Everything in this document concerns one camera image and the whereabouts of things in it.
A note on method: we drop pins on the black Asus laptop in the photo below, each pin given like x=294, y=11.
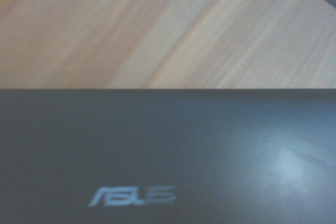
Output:
x=157, y=155

